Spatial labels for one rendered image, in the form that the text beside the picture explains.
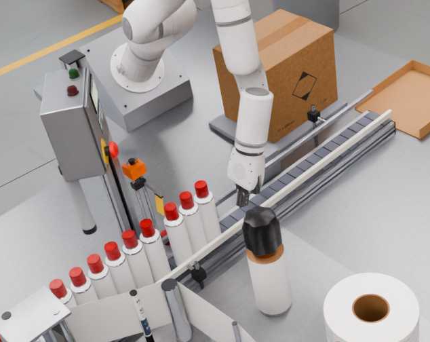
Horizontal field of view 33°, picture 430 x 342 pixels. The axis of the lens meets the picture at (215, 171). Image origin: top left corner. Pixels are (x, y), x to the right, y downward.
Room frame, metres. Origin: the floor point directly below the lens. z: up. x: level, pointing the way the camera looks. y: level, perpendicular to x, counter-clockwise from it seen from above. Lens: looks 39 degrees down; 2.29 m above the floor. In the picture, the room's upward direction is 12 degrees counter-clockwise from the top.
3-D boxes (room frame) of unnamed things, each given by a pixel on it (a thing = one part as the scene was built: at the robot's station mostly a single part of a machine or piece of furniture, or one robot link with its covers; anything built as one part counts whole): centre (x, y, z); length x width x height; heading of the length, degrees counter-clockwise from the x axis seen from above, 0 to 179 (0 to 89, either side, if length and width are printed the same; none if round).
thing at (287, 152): (1.56, -0.08, 0.95); 1.07 x 0.01 x 0.01; 123
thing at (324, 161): (1.50, -0.12, 0.90); 1.07 x 0.01 x 0.02; 123
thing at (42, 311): (1.06, 0.44, 1.14); 0.14 x 0.11 x 0.01; 123
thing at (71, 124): (1.38, 0.28, 1.38); 0.17 x 0.10 x 0.19; 178
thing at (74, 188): (1.36, 0.33, 1.18); 0.04 x 0.04 x 0.21
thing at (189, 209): (1.41, 0.09, 0.98); 0.05 x 0.05 x 0.20
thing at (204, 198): (1.44, 0.04, 0.98); 0.05 x 0.05 x 0.20
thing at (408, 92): (1.92, -0.69, 0.85); 0.30 x 0.26 x 0.04; 123
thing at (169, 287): (1.14, 0.15, 0.97); 0.05 x 0.05 x 0.19
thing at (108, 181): (1.47, 0.26, 1.16); 0.04 x 0.04 x 0.67; 33
